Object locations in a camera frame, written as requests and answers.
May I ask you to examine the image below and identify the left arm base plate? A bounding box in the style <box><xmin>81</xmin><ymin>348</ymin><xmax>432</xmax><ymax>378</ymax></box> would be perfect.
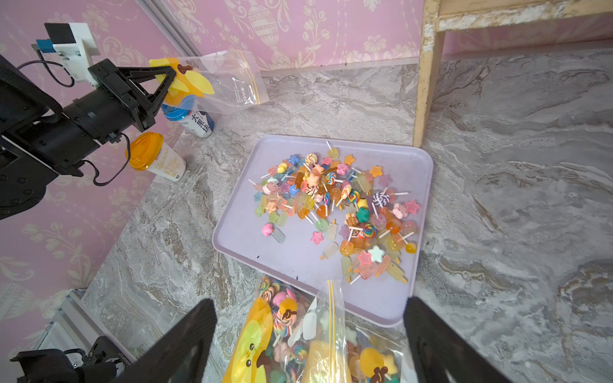
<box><xmin>10</xmin><ymin>336</ymin><xmax>132</xmax><ymax>383</ymax></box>

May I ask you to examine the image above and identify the wooden shelf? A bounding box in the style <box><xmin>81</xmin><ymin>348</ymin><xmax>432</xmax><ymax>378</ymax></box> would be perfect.
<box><xmin>413</xmin><ymin>1</ymin><xmax>612</xmax><ymax>147</ymax></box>

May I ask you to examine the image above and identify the candy ziploc bag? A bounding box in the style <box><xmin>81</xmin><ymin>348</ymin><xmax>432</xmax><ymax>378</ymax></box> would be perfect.
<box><xmin>222</xmin><ymin>274</ymin><xmax>346</xmax><ymax>383</ymax></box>
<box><xmin>149</xmin><ymin>49</ymin><xmax>270</xmax><ymax>114</ymax></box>
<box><xmin>295</xmin><ymin>280</ymin><xmax>418</xmax><ymax>382</ymax></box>

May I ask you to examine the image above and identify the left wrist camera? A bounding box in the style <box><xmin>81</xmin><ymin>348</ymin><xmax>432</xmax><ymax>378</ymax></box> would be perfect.
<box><xmin>37</xmin><ymin>22</ymin><xmax>101</xmax><ymax>87</ymax></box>

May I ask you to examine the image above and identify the pile of colourful candies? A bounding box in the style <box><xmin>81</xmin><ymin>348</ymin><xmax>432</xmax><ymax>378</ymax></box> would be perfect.
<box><xmin>251</xmin><ymin>145</ymin><xmax>421</xmax><ymax>283</ymax></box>

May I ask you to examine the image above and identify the blue lid cup on table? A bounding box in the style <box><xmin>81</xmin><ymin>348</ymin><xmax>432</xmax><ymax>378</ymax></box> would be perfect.
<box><xmin>161</xmin><ymin>95</ymin><xmax>215</xmax><ymax>138</ymax></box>

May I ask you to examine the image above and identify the orange lid cup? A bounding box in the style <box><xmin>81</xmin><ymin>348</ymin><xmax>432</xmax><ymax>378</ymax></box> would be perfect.
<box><xmin>125</xmin><ymin>132</ymin><xmax>187</xmax><ymax>182</ymax></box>

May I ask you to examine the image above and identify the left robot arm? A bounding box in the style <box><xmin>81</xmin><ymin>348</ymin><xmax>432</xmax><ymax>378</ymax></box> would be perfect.
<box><xmin>1</xmin><ymin>58</ymin><xmax>177</xmax><ymax>219</ymax></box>

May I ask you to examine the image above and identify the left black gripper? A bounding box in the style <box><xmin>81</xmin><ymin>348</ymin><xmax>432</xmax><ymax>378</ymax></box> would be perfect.
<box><xmin>89</xmin><ymin>59</ymin><xmax>177</xmax><ymax>132</ymax></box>

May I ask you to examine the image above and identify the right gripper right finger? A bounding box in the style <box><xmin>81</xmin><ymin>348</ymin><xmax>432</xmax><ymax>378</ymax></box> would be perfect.
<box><xmin>403</xmin><ymin>297</ymin><xmax>509</xmax><ymax>382</ymax></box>

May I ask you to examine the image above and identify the lilac plastic tray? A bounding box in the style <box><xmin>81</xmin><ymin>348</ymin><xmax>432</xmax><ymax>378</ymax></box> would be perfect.
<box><xmin>212</xmin><ymin>135</ymin><xmax>434</xmax><ymax>327</ymax></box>

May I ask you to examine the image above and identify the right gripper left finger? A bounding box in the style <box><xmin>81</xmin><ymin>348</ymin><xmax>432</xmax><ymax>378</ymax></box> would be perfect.
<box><xmin>114</xmin><ymin>298</ymin><xmax>217</xmax><ymax>382</ymax></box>

